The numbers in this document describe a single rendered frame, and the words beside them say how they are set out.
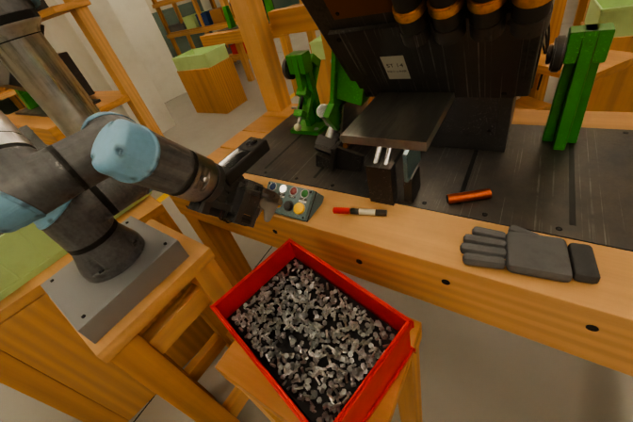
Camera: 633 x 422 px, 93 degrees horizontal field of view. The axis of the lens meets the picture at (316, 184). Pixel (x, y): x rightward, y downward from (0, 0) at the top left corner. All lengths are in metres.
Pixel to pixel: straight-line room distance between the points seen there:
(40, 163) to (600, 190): 0.97
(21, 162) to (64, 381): 1.14
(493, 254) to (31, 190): 0.71
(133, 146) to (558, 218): 0.74
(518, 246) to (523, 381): 0.95
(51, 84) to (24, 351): 0.93
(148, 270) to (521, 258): 0.79
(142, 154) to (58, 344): 1.11
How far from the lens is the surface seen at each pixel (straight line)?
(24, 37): 0.80
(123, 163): 0.43
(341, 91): 0.77
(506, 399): 1.51
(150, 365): 0.97
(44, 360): 1.49
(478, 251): 0.64
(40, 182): 0.52
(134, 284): 0.86
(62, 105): 0.80
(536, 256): 0.64
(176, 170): 0.46
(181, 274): 0.87
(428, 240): 0.67
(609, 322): 0.66
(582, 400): 1.58
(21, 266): 1.36
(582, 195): 0.83
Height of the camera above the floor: 1.40
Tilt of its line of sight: 36 degrees down
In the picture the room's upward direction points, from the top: 16 degrees counter-clockwise
